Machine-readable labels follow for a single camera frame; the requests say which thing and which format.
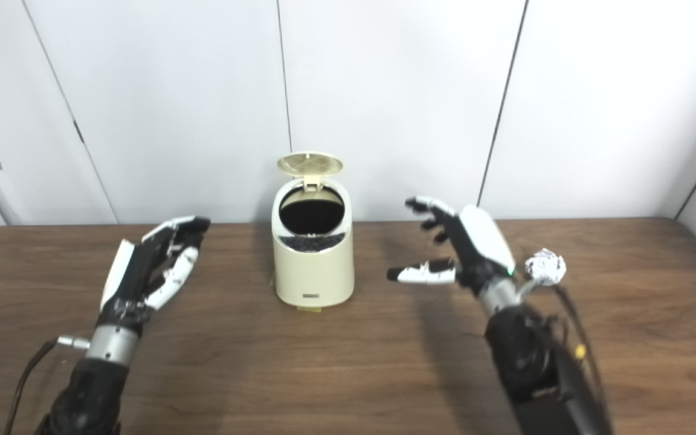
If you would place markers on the white and black left hand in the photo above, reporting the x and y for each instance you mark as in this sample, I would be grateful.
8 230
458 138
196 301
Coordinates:
133 278

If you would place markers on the white and black right hand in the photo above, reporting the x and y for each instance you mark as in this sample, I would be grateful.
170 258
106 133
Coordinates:
475 248

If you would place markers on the white paper ball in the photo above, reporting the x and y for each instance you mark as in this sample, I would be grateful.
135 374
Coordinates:
546 267

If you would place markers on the cream-colored bin body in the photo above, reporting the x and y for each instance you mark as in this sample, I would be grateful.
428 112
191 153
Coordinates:
312 278

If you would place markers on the cream round bin lid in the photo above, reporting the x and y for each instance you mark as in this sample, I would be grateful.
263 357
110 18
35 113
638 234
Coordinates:
310 164

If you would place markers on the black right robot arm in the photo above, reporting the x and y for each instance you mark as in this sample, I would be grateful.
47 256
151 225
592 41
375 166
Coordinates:
535 362

